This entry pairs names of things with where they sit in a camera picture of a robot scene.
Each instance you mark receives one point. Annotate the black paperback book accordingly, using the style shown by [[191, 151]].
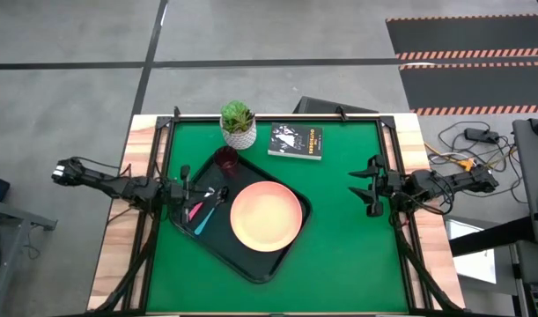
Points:
[[295, 141]]

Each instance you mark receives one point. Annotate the succulent in white patterned pot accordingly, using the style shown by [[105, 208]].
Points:
[[238, 127]]

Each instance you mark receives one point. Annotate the black flat panel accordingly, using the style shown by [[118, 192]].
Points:
[[326, 105]]

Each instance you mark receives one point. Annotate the black table frame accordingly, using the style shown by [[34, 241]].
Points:
[[193, 118]]

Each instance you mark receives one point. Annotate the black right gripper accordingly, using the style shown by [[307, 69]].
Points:
[[389, 185]]

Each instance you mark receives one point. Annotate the grey metal desk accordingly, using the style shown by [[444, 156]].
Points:
[[4, 220]]

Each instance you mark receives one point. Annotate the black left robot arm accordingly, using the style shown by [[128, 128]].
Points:
[[114, 185]]

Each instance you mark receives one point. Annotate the black desk beam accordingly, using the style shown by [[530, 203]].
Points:
[[493, 238]]

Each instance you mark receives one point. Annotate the black hazard-striped floor mat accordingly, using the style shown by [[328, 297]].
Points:
[[471, 86], [462, 35]]

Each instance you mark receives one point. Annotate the orange round plate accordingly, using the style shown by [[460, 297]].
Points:
[[266, 216]]

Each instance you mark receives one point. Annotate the red faceted cup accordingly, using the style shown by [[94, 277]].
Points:
[[226, 160]]

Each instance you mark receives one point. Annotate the black power adapter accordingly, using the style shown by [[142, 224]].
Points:
[[482, 135]]

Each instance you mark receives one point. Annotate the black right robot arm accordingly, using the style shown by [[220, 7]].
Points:
[[449, 182]]

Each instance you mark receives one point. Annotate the green table mat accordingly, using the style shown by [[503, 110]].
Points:
[[339, 255]]

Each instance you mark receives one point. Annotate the white paper sheet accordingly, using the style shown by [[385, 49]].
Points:
[[471, 264]]

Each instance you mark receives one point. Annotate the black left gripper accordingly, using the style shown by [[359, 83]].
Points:
[[178, 193]]

